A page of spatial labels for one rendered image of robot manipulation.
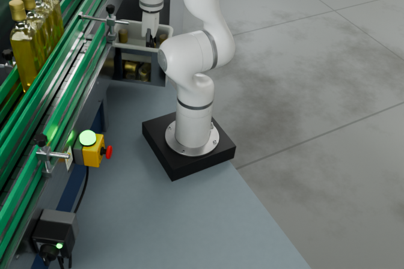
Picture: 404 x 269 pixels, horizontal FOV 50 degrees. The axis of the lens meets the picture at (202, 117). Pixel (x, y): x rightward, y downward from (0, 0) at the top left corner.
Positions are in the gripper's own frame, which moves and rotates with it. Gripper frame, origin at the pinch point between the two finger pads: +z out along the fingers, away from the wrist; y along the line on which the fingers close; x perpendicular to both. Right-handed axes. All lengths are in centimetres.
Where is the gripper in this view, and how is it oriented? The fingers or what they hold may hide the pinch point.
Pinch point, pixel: (151, 43)
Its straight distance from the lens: 164.1
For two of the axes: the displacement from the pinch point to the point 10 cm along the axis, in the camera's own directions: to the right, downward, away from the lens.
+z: -0.9, 7.2, 6.9
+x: 9.9, 1.3, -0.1
